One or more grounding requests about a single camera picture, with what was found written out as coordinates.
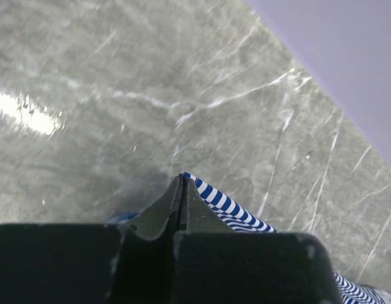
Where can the blue white striped tank top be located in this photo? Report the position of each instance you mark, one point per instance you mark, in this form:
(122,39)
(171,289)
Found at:
(240,220)

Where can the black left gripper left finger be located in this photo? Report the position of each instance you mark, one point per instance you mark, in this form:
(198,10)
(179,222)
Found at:
(123,261)

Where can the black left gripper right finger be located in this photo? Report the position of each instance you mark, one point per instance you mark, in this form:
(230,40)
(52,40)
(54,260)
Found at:
(214,264)

